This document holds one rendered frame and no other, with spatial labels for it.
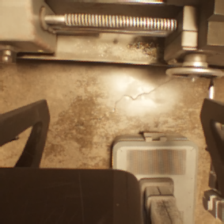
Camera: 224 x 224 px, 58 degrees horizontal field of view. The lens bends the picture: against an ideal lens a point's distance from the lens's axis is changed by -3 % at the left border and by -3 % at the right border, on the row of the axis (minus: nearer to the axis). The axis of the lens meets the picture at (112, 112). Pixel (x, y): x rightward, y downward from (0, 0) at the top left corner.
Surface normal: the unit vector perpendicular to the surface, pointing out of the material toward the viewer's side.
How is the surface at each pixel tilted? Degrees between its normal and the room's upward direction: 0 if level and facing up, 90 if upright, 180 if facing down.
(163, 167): 0
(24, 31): 32
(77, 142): 0
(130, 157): 0
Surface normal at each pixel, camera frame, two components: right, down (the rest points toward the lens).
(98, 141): -0.03, 0.09
